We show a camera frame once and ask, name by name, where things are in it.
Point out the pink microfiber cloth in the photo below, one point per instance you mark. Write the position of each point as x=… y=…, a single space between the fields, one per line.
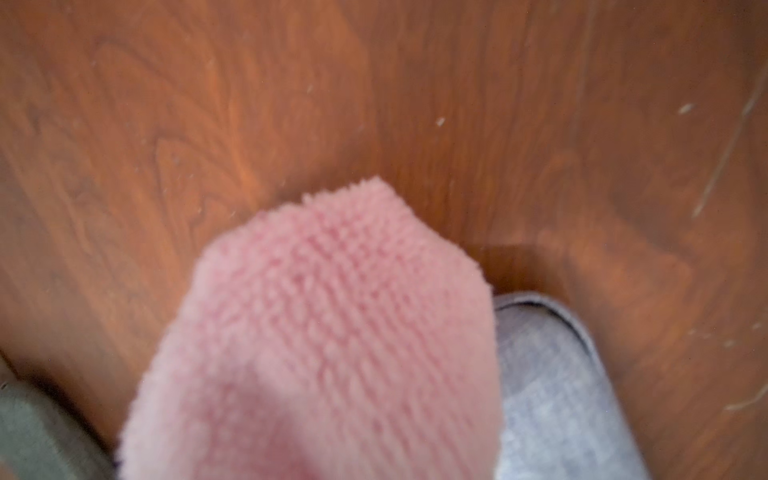
x=336 y=338

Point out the lavender eyeglass case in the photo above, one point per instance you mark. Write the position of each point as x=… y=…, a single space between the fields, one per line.
x=562 y=419

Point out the grey felt eyeglass case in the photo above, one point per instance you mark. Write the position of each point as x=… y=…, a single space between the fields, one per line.
x=41 y=440

